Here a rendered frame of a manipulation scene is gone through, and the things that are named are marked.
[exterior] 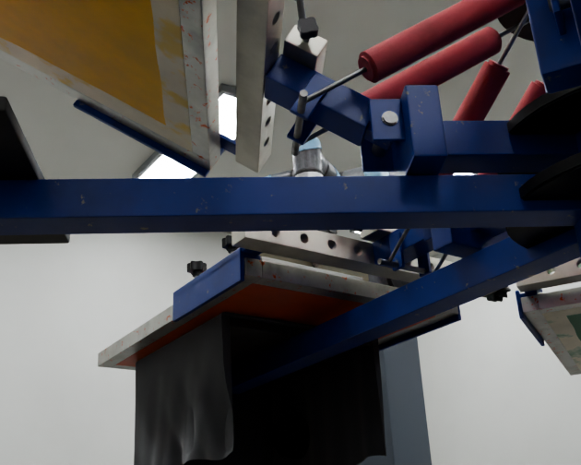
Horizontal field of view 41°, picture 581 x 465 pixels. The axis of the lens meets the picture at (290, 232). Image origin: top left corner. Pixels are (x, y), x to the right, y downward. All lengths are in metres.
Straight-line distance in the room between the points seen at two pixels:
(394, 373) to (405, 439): 0.21
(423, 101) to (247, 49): 0.27
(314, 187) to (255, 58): 0.22
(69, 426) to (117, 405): 0.36
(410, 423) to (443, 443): 4.30
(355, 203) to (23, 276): 4.62
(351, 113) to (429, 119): 0.12
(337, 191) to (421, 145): 0.13
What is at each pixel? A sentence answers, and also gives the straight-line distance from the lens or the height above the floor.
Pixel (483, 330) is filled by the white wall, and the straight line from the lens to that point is 6.66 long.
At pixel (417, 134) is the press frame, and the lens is 1.12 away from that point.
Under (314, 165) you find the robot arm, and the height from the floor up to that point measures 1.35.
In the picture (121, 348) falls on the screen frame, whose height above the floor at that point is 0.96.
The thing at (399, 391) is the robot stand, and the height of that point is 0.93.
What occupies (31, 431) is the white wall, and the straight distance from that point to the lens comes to 5.38.
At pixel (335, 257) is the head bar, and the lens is 1.59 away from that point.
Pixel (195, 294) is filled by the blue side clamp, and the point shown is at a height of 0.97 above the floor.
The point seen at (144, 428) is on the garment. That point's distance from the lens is 2.06.
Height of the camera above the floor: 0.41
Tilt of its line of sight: 24 degrees up
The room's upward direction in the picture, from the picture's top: 3 degrees counter-clockwise
